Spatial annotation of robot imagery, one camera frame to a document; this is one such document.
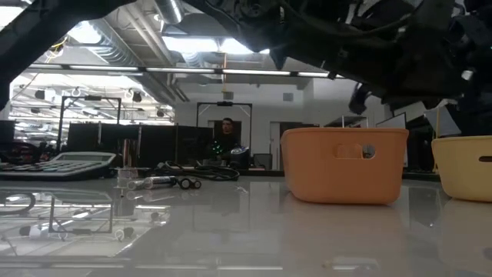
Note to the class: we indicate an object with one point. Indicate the black metal station frame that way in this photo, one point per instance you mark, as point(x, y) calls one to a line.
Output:
point(61, 123)
point(250, 127)

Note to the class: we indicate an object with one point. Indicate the person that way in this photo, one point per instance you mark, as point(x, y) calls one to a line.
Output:
point(227, 129)

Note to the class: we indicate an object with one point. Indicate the black domed device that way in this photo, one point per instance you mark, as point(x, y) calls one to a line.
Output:
point(240, 157)

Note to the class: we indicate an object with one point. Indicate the yellow plastic bin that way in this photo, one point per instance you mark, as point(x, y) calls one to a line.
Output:
point(465, 169)

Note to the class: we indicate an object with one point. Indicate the white glossy table sheet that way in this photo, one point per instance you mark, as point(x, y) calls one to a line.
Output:
point(246, 238)

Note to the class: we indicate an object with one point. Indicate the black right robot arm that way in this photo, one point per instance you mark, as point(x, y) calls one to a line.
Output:
point(423, 57)

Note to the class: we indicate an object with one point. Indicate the clear plastic tape dispenser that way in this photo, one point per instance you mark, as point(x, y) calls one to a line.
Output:
point(127, 175)

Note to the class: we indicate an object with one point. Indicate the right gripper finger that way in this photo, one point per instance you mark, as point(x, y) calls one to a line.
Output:
point(358, 100)

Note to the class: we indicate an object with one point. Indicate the black office chair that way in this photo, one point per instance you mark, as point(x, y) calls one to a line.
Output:
point(19, 152)

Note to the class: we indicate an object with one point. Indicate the grey desk calculator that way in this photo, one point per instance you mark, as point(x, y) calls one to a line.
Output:
point(57, 165)

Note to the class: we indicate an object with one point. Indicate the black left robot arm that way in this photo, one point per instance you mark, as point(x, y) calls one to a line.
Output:
point(38, 34)

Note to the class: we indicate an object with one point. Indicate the black partition screen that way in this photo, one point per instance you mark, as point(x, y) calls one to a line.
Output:
point(161, 146)

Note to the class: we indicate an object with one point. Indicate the long led light bar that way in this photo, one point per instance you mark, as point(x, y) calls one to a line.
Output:
point(180, 70)

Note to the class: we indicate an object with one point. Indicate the orange plastic bin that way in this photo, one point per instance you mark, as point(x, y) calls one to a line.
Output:
point(342, 173)

